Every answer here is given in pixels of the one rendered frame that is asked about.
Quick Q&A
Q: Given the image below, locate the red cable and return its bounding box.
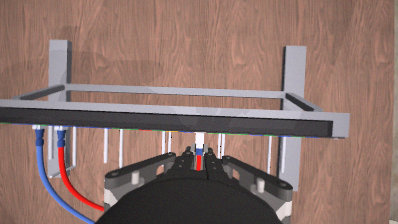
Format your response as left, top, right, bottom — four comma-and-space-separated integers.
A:
57, 139, 201, 211

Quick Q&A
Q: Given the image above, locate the blue cable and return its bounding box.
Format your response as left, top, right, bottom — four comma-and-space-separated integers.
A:
36, 138, 95, 224

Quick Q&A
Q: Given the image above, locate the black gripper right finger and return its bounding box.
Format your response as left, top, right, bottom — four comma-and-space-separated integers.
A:
201, 144, 293, 224

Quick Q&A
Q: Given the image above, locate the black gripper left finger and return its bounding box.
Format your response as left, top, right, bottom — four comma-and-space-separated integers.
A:
104, 143, 196, 213

